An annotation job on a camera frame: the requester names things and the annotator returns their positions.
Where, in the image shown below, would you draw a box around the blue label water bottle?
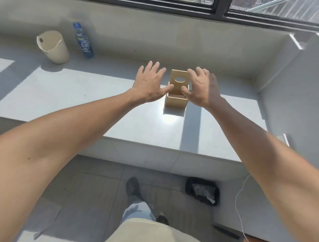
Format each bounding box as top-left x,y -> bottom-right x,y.
73,22 -> 95,59

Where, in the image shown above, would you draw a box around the black bag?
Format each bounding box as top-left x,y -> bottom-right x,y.
185,177 -> 220,206

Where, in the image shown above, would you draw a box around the black window frame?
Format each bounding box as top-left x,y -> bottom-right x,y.
96,0 -> 319,33

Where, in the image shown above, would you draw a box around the person's right forearm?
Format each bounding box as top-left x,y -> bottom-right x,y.
201,96 -> 319,242

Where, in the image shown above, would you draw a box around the cream plastic bin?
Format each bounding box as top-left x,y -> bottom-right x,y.
36,30 -> 70,65

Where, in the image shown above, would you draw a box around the person's right hand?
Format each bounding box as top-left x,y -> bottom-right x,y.
181,66 -> 221,109

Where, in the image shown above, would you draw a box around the wooden box with round hole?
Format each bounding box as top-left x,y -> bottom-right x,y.
165,69 -> 190,109

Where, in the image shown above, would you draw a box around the person's left forearm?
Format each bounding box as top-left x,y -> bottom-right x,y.
0,89 -> 147,242

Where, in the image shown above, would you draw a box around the light blue trousers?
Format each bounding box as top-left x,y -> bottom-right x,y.
121,198 -> 158,225

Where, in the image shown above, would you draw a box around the white cable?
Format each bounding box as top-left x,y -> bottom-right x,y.
235,174 -> 252,242

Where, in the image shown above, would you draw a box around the beige shirt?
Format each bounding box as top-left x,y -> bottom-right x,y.
105,218 -> 201,242

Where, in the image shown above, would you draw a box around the person's left hand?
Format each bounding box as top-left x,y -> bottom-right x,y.
130,61 -> 174,103

